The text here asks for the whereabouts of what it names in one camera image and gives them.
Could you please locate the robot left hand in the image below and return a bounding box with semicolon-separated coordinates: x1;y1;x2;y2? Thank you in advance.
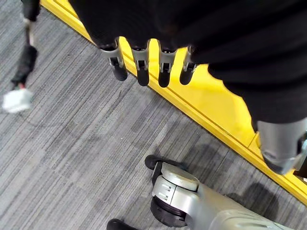
69;0;307;176

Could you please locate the dark robot foot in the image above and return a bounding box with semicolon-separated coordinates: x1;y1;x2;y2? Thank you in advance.
106;218;140;230
144;154;185;171

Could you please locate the silver robot leg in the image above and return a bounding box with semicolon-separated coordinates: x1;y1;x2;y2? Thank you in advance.
150;161;298;230

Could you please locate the black cable with white connector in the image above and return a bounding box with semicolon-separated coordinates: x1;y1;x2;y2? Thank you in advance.
1;0;41;114

